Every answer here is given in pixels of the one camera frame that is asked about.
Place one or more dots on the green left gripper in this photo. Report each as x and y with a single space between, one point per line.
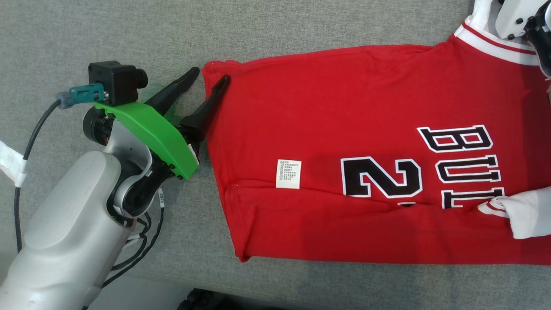
159 137

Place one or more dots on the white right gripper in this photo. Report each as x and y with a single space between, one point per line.
512 17

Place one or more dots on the red white basketball jersey shirt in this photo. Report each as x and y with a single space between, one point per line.
323 129

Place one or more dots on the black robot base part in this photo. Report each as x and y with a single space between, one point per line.
202 301

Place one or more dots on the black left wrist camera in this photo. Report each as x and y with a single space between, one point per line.
112 79

